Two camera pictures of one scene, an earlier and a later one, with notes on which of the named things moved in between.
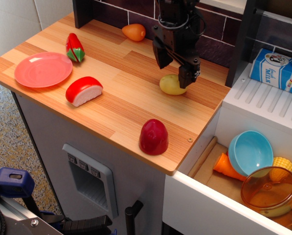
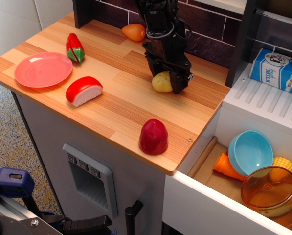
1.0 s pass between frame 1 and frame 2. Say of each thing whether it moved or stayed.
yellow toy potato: moved
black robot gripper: moved
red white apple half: stayed
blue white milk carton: stayed
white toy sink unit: stayed
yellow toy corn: stayed
